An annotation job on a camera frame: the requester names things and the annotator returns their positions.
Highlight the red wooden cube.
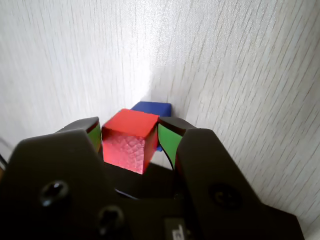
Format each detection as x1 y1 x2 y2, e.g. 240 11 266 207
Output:
101 108 161 175

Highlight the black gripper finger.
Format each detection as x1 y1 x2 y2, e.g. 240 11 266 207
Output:
157 116 278 240
0 116 141 240

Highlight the blue wooden cube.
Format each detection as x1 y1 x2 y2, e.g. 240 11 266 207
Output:
130 100 173 153

